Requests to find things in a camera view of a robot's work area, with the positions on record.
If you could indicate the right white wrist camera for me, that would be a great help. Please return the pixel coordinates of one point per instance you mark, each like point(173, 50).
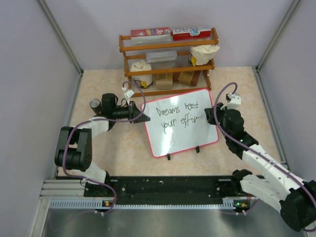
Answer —
point(233, 101)

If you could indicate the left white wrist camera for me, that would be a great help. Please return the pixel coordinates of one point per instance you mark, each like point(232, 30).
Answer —
point(128, 93)

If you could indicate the silver foil box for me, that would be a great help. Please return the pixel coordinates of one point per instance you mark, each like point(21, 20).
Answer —
point(162, 56)

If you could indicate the black yellow can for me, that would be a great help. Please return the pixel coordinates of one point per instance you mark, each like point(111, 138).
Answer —
point(95, 104)

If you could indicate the wooden three tier shelf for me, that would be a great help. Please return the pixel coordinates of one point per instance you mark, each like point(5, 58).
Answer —
point(134, 53)

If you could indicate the red toothpaste box left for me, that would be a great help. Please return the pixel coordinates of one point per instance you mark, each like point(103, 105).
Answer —
point(153, 32)

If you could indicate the pink framed whiteboard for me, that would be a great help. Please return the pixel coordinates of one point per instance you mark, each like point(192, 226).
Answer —
point(174, 126)

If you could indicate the brown cleaning pad pack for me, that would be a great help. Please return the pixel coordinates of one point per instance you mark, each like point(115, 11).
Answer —
point(189, 78)

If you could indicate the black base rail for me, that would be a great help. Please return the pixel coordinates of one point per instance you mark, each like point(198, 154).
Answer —
point(165, 190)

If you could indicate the white paper bag right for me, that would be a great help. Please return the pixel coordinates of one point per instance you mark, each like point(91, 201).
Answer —
point(202, 54)

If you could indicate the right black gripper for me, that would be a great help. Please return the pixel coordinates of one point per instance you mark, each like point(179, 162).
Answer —
point(211, 116)

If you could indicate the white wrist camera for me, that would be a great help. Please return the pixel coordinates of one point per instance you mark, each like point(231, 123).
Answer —
point(128, 93)
point(233, 101)

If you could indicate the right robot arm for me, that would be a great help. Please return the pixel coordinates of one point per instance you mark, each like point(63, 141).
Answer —
point(291, 196)

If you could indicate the red white box right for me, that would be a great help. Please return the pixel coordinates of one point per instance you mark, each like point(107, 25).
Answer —
point(190, 33)

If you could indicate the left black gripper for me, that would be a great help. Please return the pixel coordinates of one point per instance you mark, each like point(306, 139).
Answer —
point(133, 111)

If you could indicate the grey slotted cable duct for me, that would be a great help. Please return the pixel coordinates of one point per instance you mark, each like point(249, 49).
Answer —
point(227, 204)

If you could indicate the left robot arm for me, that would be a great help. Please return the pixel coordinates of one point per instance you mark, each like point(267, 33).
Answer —
point(74, 147)

